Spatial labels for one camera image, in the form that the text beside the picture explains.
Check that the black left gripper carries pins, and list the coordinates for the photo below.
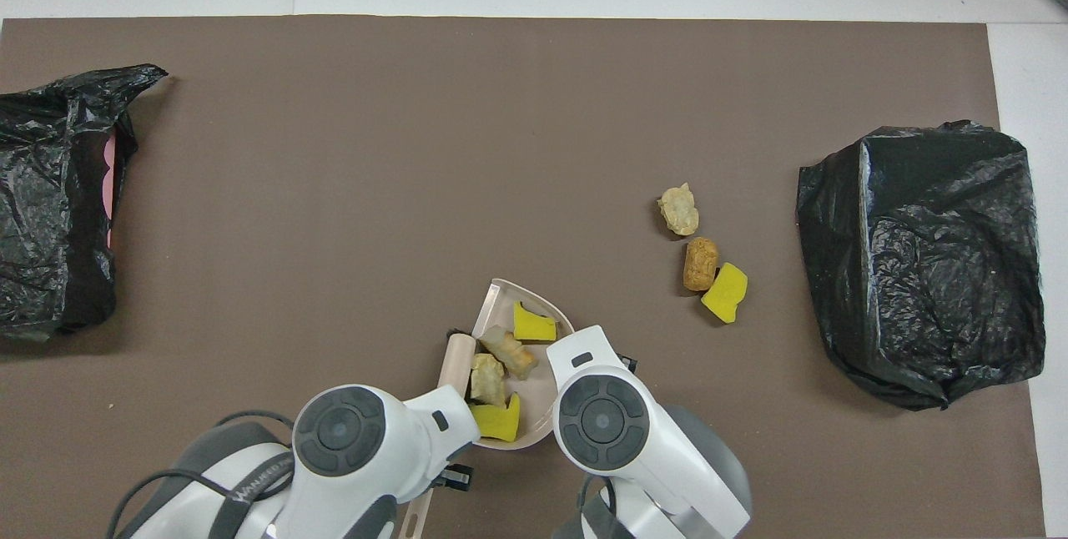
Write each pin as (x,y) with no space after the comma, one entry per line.
(453,476)

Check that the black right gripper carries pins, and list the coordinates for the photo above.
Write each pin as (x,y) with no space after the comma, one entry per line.
(627,365)

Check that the yellow sponge piece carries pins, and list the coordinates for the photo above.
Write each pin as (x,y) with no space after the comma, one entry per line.
(726,293)
(534,326)
(494,420)

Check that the beige plastic dustpan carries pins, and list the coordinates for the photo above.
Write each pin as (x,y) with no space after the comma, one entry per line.
(541,395)

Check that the beige foam chunk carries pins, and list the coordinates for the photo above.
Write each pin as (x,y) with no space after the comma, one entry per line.
(680,212)
(488,380)

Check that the beige brush with black bristles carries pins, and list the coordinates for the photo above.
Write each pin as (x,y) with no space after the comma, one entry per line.
(457,364)

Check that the croissant piece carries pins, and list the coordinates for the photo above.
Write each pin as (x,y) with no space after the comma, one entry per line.
(511,353)

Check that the brown foam chunk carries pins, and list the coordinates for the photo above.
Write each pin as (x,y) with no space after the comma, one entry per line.
(700,264)

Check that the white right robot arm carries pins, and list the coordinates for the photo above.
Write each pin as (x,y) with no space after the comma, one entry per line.
(667,472)

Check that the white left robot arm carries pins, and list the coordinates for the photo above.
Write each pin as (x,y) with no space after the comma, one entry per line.
(384,472)

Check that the black plastic trash bag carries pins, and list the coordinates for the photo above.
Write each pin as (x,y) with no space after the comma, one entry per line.
(50,188)
(901,289)

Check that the pink plastic bin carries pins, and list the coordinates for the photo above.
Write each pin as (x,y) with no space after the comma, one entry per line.
(108,188)

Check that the brown paper table mat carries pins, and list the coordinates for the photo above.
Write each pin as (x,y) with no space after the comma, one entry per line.
(417,147)

